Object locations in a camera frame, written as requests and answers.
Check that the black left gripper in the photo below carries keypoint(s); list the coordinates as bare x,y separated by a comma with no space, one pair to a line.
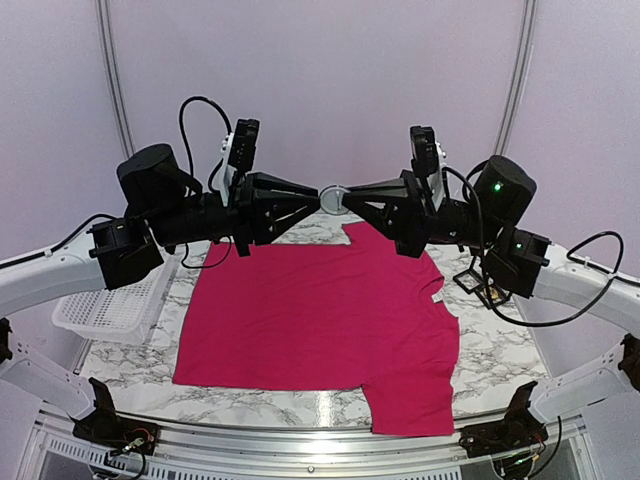
251,214

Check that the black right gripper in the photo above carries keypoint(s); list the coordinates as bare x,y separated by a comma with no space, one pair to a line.
416,217

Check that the round silver blue brooch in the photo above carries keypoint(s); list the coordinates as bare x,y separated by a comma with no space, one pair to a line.
331,200

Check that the magenta t-shirt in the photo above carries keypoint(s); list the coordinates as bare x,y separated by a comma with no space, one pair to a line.
328,317

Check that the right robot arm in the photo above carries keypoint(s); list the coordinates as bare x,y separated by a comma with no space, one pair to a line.
485,220

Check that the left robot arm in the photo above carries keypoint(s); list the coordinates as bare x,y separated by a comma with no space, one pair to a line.
166,207

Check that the black hexagonal brooch display case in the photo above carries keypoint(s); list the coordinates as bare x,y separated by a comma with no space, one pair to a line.
472,283

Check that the white plastic perforated basket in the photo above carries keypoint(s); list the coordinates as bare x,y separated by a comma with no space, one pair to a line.
124,316

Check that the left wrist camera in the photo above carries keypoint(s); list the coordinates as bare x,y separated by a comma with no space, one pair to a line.
237,158

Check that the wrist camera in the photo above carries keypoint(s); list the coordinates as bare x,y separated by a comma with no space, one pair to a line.
426,165
237,158

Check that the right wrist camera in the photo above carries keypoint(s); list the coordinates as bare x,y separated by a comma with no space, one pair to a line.
426,165

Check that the right aluminium frame post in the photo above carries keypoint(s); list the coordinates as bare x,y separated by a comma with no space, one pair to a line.
519,75

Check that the aluminium frame post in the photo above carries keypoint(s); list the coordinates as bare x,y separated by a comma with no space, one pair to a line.
110,62
519,75

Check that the left aluminium frame post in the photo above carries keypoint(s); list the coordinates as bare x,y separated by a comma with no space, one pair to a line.
110,62

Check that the aluminium front rail base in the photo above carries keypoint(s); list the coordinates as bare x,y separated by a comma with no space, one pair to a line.
206,451

